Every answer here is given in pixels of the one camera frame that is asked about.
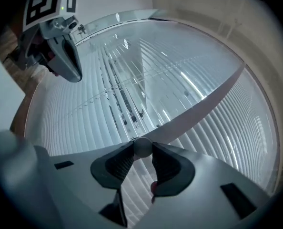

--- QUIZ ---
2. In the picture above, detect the small white ball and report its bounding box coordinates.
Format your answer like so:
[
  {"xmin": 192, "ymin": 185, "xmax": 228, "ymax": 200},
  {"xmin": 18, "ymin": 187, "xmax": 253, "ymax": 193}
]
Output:
[{"xmin": 134, "ymin": 137, "xmax": 154, "ymax": 157}]

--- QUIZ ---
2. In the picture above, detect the metal door handle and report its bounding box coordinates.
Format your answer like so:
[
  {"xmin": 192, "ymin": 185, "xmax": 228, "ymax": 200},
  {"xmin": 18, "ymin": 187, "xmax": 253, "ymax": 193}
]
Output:
[{"xmin": 76, "ymin": 23, "xmax": 86, "ymax": 36}]

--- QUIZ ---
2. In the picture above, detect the person's left hand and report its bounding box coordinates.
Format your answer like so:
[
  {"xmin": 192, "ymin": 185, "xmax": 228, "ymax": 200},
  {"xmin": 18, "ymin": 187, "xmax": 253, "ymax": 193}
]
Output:
[{"xmin": 37, "ymin": 35, "xmax": 60, "ymax": 76}]

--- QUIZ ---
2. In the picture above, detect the grey window frame post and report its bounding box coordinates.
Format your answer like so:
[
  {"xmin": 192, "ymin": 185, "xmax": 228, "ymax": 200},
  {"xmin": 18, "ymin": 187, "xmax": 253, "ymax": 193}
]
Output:
[{"xmin": 134, "ymin": 63, "xmax": 247, "ymax": 147}]

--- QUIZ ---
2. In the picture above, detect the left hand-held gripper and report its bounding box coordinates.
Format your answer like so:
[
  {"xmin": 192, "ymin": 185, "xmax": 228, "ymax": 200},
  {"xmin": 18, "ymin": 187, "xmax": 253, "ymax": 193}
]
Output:
[{"xmin": 17, "ymin": 0, "xmax": 83, "ymax": 82}]

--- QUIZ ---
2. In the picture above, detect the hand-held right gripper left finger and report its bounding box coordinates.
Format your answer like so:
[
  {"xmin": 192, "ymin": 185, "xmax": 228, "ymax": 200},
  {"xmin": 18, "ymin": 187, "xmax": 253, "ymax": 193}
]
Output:
[{"xmin": 34, "ymin": 141, "xmax": 135, "ymax": 228}]

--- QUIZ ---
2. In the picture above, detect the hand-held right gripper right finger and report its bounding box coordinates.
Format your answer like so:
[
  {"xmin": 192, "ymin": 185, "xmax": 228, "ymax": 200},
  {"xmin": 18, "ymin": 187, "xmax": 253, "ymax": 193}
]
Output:
[{"xmin": 152, "ymin": 142, "xmax": 271, "ymax": 224}]

